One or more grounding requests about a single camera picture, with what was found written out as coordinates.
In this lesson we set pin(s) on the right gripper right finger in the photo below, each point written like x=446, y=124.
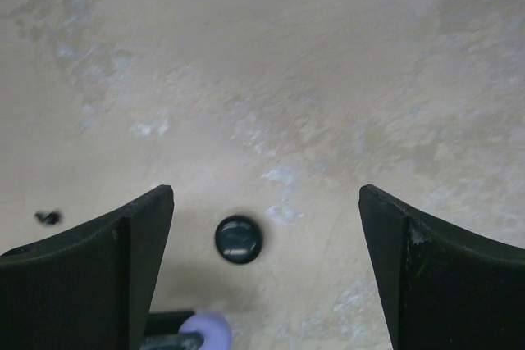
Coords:
x=441, y=286

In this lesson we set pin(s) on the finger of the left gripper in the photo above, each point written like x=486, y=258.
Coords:
x=165, y=323
x=184, y=341

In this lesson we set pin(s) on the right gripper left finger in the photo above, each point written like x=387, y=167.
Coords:
x=89, y=287

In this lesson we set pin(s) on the purple earbud charging case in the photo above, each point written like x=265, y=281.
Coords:
x=213, y=328

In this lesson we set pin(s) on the black earbud charging case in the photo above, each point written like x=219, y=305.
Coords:
x=238, y=239

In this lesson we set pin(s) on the black earbud left one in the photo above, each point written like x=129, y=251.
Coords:
x=50, y=218

